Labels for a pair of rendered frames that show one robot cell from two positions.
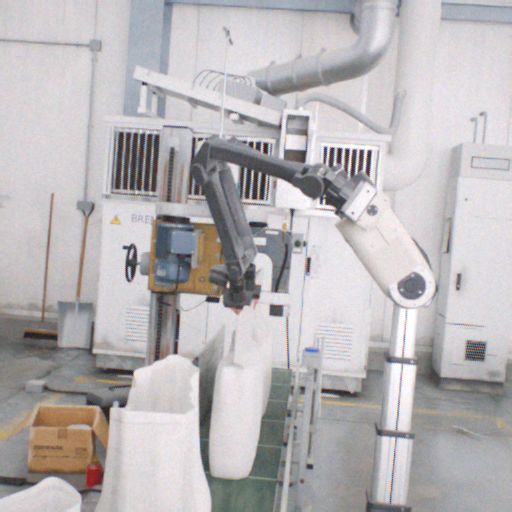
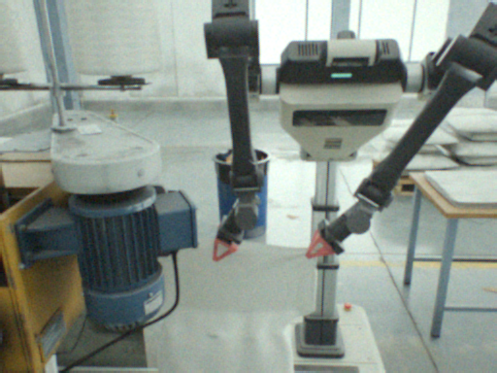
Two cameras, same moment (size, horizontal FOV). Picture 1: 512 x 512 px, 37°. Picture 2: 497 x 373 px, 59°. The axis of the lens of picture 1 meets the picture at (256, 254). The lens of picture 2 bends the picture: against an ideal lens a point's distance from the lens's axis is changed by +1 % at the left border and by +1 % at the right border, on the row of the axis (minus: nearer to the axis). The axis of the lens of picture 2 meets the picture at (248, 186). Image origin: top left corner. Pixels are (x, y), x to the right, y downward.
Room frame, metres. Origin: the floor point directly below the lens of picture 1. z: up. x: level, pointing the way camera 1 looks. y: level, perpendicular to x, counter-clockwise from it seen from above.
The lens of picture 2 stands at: (2.96, 1.08, 1.61)
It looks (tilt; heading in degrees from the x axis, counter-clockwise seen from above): 20 degrees down; 269
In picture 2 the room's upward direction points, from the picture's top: 1 degrees counter-clockwise
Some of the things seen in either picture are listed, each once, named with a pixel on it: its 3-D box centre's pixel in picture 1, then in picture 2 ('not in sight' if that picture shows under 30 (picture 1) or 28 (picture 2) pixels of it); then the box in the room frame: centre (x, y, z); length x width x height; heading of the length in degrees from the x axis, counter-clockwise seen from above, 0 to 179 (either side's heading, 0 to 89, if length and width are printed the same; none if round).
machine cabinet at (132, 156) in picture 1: (242, 253); not in sight; (6.59, 0.13, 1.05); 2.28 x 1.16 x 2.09; 86
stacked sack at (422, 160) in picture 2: not in sight; (416, 159); (1.21, -3.10, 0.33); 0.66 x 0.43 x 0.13; 176
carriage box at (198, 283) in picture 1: (189, 256); (7, 258); (3.43, 0.30, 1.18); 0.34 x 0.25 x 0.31; 86
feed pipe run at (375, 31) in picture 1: (355, 54); not in sight; (6.36, -0.68, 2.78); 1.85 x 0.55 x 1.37; 176
